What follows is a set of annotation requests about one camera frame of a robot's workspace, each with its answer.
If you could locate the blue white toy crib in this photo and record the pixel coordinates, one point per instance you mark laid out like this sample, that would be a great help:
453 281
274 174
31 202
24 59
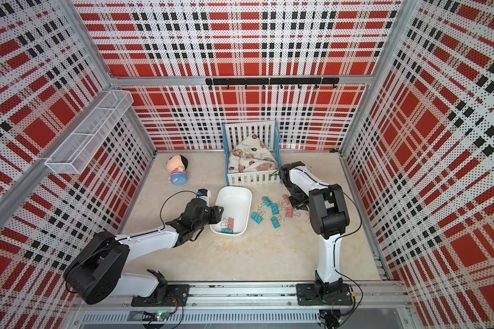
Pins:
268 132

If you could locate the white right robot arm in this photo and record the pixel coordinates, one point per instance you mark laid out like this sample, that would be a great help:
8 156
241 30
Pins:
329 219

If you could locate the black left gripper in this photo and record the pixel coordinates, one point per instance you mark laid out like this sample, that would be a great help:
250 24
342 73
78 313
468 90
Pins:
215 212

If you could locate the white wire mesh shelf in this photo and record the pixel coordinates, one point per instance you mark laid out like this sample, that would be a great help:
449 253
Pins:
75 153

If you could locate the black hook rail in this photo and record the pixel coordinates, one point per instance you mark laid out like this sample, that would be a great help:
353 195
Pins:
270 81

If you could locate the printed white blanket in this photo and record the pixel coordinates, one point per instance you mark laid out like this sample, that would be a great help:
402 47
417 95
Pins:
251 155

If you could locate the pink binder clip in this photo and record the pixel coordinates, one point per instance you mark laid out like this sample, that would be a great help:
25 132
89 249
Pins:
291 212
286 199
227 224

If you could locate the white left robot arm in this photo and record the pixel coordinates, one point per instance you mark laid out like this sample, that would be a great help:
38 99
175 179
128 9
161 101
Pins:
99 271

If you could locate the white plastic storage box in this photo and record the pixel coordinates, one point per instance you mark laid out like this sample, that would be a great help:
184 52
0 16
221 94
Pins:
236 202

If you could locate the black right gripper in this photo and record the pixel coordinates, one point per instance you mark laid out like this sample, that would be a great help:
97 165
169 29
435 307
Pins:
301 205

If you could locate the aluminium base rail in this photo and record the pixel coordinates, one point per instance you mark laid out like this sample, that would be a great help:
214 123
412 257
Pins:
366 304

